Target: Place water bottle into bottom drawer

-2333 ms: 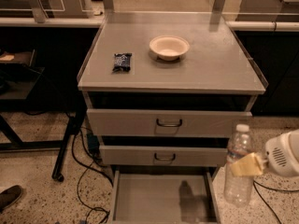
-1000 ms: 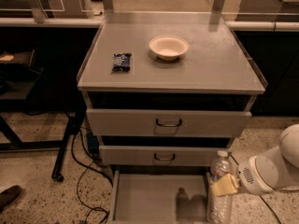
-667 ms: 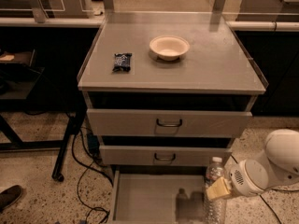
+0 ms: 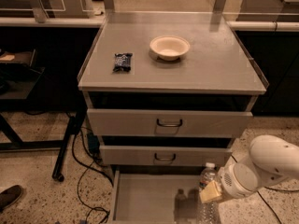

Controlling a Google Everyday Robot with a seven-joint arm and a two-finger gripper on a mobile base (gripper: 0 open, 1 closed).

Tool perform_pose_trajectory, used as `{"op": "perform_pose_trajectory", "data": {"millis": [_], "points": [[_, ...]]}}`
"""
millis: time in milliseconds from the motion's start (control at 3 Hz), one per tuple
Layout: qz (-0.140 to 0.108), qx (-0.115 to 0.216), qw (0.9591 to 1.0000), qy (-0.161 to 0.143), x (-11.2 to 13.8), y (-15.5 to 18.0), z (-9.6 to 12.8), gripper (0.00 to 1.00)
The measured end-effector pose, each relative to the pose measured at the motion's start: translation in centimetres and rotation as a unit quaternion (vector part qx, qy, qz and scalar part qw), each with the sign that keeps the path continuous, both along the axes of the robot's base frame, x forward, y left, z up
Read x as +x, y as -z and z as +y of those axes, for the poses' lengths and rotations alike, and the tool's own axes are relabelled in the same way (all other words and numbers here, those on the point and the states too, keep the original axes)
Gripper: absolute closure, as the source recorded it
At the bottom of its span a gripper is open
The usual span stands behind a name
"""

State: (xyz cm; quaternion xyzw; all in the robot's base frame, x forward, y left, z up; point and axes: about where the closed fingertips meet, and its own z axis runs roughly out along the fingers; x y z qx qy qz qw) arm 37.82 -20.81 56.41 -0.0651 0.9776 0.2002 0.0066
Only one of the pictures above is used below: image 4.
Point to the clear plastic water bottle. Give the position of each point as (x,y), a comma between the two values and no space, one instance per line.
(207,174)

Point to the grey bottom drawer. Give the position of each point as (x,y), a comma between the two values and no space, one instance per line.
(159,199)

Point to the white horizontal pipe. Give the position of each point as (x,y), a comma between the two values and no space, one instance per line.
(274,26)

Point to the grey drawer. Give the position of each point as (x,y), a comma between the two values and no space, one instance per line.
(164,156)
(176,123)
(159,199)

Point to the black shoe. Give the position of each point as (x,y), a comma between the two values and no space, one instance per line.
(10,196)

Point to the dark blue snack packet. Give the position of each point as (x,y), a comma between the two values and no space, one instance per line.
(122,62)

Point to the white paper bowl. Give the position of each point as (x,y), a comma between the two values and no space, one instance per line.
(169,47)

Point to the grey middle drawer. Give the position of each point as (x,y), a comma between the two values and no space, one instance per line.
(164,156)

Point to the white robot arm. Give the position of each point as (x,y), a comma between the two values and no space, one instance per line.
(269,161)

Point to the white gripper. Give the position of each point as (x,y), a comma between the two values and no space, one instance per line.
(229,180)

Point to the grey top drawer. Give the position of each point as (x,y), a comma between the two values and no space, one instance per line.
(176,123)

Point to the black metal table frame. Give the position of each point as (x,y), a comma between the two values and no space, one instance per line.
(38,110)

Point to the grey drawer cabinet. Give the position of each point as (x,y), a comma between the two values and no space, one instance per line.
(216,74)

